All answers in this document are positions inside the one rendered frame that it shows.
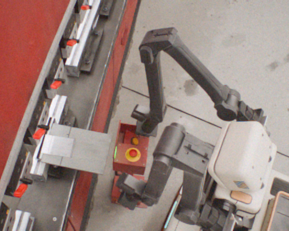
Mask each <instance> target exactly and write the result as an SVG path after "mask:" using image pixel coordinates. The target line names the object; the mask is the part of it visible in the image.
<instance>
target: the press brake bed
mask: <svg viewBox="0 0 289 231"><path fill-rule="evenodd" d="M140 5H141V0H127V1H126V4H125V7H124V12H123V15H122V18H121V22H120V24H119V27H118V32H117V35H116V39H115V41H114V44H113V47H112V53H111V56H110V60H109V62H108V65H107V68H106V72H105V77H104V80H103V83H102V86H101V90H100V93H99V98H98V101H97V104H96V107H95V111H94V116H93V119H92V122H91V125H90V131H96V132H99V133H104V134H108V128H109V126H110V121H111V118H112V113H113V108H114V104H115V101H116V97H117V94H118V90H119V84H120V81H121V77H122V74H123V70H124V66H125V63H126V57H127V54H128V50H129V46H130V43H131V39H132V34H133V31H134V27H135V23H136V21H137V15H138V12H139V8H140ZM126 22H127V29H128V28H129V29H128V32H127V38H126V42H125V44H124V45H122V34H123V30H124V27H125V24H126ZM97 175H98V174H96V173H92V172H86V171H80V170H79V171H78V176H77V179H76V182H75V187H74V190H73V195H72V198H71V202H70V205H69V210H68V213H67V218H66V221H65V225H64V228H63V231H84V230H85V226H86V220H87V218H88V213H89V209H90V204H91V200H92V195H93V192H94V188H95V183H96V179H97Z"/></svg>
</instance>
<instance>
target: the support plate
mask: <svg viewBox="0 0 289 231"><path fill-rule="evenodd" d="M70 127H71V126H65V125H58V124H52V129H51V131H50V134H49V135H52V136H59V137H63V138H68V135H67V134H69V130H70ZM74 137H75V143H74V148H73V153H72V157H64V156H63V158H62V156H57V155H50V154H45V153H44V154H43V156H42V159H41V162H44V163H48V164H54V165H57V166H61V167H66V168H71V169H76V170H79V171H86V172H92V173H96V174H102V175H103V173H104V170H105V166H106V161H107V156H108V153H109V150H110V144H111V140H112V135H110V134H104V133H99V132H96V131H89V130H84V129H79V128H74V127H72V128H71V130H70V135H69V138H70V139H74ZM61 158H62V161H61ZM60 163H61V165H60Z"/></svg>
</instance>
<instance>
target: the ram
mask: <svg viewBox="0 0 289 231"><path fill-rule="evenodd" d="M70 1H71V0H0V181H1V179H2V175H3V172H4V170H5V168H6V165H7V162H8V160H9V156H10V153H11V150H12V148H13V145H14V143H15V139H16V137H17V134H18V131H19V128H20V126H21V124H22V120H23V118H24V114H25V112H26V110H27V107H28V104H29V102H30V99H31V96H32V94H33V92H34V88H35V86H36V84H37V81H38V78H39V76H40V74H41V70H42V68H43V66H44V64H45V61H46V58H47V56H48V54H49V51H50V49H51V46H52V44H53V42H54V39H55V37H56V34H57V31H58V29H59V27H60V25H61V23H62V19H63V17H64V15H65V13H66V11H67V8H68V6H69V3H70ZM76 1H77V0H74V1H73V4H72V7H71V9H70V11H69V14H68V16H67V18H66V22H65V23H64V26H63V28H62V30H61V33H60V35H59V38H58V41H57V43H56V45H55V47H54V50H53V53H52V55H51V58H50V60H49V62H48V66H47V68H46V70H45V72H44V76H43V78H42V80H41V82H40V86H39V89H38V91H37V93H36V96H35V99H34V101H33V104H32V107H31V109H30V113H29V115H28V117H27V120H26V123H25V126H24V129H23V131H22V135H21V137H20V140H19V142H18V146H17V149H16V150H15V154H14V157H13V160H12V163H11V165H10V169H9V171H8V174H7V177H6V180H5V183H4V185H3V189H2V192H1V194H0V204H1V201H2V199H3V195H4V192H5V190H6V187H7V185H8V181H9V177H10V175H11V172H12V170H13V167H14V163H15V160H16V158H17V155H18V151H19V149H20V145H21V143H22V141H23V137H24V135H25V132H26V129H27V127H28V123H29V121H30V118H31V115H32V113H33V110H34V107H35V105H36V101H37V99H38V97H39V93H40V91H41V89H42V86H43V82H44V81H45V78H46V75H47V72H48V69H49V68H50V65H51V63H52V60H53V57H54V54H55V52H56V50H57V46H58V44H59V42H60V40H61V37H62V35H63V31H64V29H65V27H66V25H67V23H68V20H69V17H70V14H71V13H72V10H73V8H74V6H75V4H76ZM0 183H1V182H0Z"/></svg>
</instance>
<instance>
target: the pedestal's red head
mask: <svg viewBox="0 0 289 231"><path fill-rule="evenodd" d="M120 124H121V128H120V132H119V127H118V131H117V137H116V142H115V145H114V152H115V149H116V154H115V158H114V153H113V170H114V171H120V172H126V173H132V174H138V175H144V174H145V167H146V161H147V157H148V150H149V140H150V138H146V137H140V135H136V134H135V129H136V125H133V124H127V123H121V120H119V126H120ZM118 134H119V139H118ZM131 138H137V139H138V145H137V146H136V145H132V144H131V143H130V140H131ZM117 139H118V144H117ZM132 147H133V148H136V149H138V150H139V151H140V158H139V160H137V161H136V162H130V161H129V160H127V158H126V151H127V150H128V149H130V148H132Z"/></svg>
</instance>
